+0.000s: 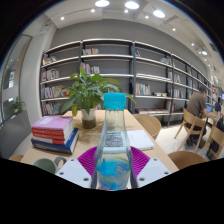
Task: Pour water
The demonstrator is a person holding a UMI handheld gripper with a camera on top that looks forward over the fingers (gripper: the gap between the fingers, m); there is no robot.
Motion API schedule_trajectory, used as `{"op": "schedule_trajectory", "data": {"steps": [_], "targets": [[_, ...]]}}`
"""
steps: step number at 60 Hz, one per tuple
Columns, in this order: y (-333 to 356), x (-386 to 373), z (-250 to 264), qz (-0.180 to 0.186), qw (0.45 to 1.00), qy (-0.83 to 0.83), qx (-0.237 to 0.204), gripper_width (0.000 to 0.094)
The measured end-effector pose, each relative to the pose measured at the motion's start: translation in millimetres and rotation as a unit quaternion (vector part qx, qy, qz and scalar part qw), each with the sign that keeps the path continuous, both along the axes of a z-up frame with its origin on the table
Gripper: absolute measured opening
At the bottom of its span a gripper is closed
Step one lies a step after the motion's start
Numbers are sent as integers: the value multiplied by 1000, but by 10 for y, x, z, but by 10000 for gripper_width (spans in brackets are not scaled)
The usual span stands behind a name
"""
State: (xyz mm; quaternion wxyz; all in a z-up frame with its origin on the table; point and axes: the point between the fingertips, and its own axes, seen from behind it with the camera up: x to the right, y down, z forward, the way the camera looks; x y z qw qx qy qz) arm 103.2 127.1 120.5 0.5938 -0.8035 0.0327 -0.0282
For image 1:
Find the clear drink bottle teal cap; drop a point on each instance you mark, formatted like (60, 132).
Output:
(112, 160)

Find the green patterned ceramic mug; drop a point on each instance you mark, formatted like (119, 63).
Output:
(45, 165)

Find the dark blue book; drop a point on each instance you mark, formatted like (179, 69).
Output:
(53, 146)

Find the red book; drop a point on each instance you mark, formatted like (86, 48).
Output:
(50, 134)

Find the green potted plant white pot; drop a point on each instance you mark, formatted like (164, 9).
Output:
(88, 91)

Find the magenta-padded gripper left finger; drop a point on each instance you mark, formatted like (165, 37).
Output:
(71, 171)

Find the ceiling lights group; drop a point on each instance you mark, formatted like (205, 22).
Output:
(131, 5)

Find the white book with patterned cover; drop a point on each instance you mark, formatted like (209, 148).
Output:
(140, 140)

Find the person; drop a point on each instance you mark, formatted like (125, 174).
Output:
(219, 106)
(196, 105)

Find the slatted wooden chairs group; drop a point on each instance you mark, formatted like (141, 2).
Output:
(213, 136)

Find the small potted plant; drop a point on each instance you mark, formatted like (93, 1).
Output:
(16, 106)

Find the pink book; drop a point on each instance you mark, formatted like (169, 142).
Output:
(51, 122)

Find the grey bookshelf unit with books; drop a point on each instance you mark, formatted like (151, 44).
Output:
(110, 65)

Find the round-backed wooden chair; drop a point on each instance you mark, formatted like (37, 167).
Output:
(185, 160)
(16, 158)
(148, 124)

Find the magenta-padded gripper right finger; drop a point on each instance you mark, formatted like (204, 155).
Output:
(151, 170)

